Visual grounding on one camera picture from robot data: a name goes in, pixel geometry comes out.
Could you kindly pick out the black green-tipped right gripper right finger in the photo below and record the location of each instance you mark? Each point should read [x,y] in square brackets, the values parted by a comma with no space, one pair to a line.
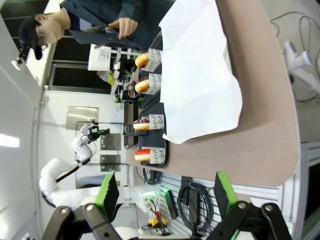
[250,220]

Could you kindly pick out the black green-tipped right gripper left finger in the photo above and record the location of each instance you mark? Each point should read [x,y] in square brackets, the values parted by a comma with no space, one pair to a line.
[97,222]

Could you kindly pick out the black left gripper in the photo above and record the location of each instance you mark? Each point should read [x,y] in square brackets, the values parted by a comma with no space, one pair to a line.
[93,131]

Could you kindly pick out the black drink can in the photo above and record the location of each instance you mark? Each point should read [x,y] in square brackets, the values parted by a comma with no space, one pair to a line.
[133,130]

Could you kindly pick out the black Pepsi can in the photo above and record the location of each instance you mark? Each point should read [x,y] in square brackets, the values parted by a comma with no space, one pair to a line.
[131,96]

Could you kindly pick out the printed white paper sleeve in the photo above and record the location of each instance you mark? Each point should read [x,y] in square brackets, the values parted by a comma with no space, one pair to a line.
[154,84]
[158,157]
[157,122]
[155,60]

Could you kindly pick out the black perforated serving tongs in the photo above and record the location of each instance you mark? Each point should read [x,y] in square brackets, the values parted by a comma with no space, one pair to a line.
[93,30]

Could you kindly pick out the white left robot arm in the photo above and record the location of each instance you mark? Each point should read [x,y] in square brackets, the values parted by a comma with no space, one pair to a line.
[50,175]

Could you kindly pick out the person left forearm dark sleeve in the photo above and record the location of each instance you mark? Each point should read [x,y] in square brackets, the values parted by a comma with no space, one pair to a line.
[140,10]

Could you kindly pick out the person left hand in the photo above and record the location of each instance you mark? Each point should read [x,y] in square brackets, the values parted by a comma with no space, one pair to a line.
[127,25]

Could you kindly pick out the grey slatted aluminium panel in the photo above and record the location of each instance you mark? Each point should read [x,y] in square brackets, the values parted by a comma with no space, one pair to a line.
[262,192]

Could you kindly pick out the black plastic serving tray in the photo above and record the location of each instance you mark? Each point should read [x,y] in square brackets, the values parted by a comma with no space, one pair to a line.
[150,107]

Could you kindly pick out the white connector box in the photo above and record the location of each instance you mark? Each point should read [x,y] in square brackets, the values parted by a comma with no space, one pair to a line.
[150,200]

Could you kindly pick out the black power brick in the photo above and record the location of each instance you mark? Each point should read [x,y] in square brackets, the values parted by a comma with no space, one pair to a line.
[193,205]

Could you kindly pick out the yellow emergency stop box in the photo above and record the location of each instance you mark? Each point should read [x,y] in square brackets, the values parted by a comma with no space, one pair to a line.
[156,222]

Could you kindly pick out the white printed box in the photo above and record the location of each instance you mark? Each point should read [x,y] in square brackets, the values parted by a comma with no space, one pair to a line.
[98,57]

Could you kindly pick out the black box with green light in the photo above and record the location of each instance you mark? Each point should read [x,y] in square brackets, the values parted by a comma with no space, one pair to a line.
[171,205]

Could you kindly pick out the bright ceiling light panel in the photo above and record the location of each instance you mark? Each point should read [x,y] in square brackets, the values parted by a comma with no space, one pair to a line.
[8,140]

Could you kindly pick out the large white paper sheet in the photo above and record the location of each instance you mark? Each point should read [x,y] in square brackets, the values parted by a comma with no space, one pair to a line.
[200,75]

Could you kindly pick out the person head with mask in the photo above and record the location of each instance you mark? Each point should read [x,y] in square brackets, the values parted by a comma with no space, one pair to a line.
[50,27]

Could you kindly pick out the person torso dark jacket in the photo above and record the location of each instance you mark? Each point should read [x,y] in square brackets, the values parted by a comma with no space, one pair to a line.
[100,10]

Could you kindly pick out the dark navy cap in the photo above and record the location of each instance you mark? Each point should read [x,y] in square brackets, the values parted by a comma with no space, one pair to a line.
[27,32]

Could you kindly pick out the white plastic floor stand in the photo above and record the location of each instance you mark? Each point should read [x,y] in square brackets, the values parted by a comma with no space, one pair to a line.
[300,62]

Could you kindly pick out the grey steel wall plate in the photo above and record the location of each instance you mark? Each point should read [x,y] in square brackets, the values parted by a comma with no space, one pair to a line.
[110,163]
[112,142]

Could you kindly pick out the dark window with frame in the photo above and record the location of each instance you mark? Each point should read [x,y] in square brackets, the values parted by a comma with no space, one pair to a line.
[75,77]

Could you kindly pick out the aluminium profile frame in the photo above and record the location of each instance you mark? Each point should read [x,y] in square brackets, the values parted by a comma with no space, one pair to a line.
[308,155]

